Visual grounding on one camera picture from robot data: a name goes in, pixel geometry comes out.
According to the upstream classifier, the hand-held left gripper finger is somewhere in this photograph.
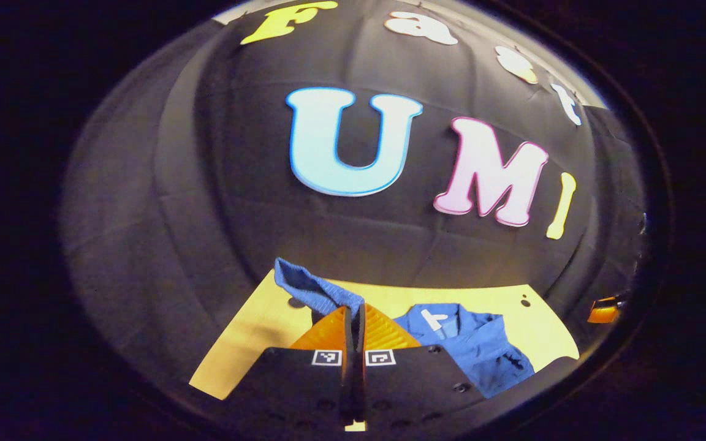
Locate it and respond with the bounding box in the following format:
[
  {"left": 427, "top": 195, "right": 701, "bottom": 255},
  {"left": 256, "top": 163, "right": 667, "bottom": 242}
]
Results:
[
  {"left": 224, "top": 304, "right": 357, "bottom": 432},
  {"left": 356, "top": 303, "right": 488, "bottom": 432}
]

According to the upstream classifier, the blue button-up shirt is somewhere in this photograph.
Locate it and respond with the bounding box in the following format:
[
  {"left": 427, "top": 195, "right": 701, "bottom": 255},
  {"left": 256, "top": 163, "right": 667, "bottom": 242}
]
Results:
[{"left": 275, "top": 257, "right": 536, "bottom": 400}]

